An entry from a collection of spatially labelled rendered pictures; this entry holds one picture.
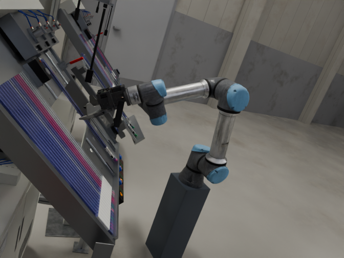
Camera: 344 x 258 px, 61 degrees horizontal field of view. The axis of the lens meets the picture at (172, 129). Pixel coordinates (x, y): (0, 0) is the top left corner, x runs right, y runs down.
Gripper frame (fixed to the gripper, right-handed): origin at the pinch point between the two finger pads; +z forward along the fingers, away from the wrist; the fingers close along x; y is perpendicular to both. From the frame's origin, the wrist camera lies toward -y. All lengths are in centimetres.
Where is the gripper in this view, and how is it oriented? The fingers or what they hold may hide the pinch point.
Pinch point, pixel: (82, 114)
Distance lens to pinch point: 123.4
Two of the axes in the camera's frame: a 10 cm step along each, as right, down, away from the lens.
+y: -2.2, -8.9, -4.0
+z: -9.6, 2.7, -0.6
